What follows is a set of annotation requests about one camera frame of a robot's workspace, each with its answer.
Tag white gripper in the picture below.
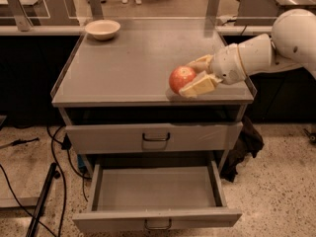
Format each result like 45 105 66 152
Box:
179 43 246 98

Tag red apple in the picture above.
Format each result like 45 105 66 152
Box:
169 66 197 94

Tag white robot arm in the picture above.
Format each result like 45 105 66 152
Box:
179 9 316 98

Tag grey drawer cabinet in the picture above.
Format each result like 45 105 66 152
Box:
52 19 254 168

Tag grey top drawer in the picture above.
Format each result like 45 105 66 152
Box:
66 122 242 154

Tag grey open middle drawer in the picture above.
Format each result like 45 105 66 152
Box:
73 161 242 232

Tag dark cloth on floor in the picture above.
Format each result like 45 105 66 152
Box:
220 117 264 183

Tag grey background cabinet right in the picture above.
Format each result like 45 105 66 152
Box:
235 0 316 26

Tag grey background cabinet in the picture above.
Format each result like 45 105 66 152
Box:
0 0 79 26
235 0 316 26

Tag white bowl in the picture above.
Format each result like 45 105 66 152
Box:
85 20 120 40

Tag grey background cabinet left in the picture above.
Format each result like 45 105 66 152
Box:
0 0 79 26

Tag black bar on floor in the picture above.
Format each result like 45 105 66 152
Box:
26 163 57 237

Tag clear acrylic barrier panel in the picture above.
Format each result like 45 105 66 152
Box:
0 0 316 33

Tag black floor cables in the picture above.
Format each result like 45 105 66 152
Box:
0 125 92 237

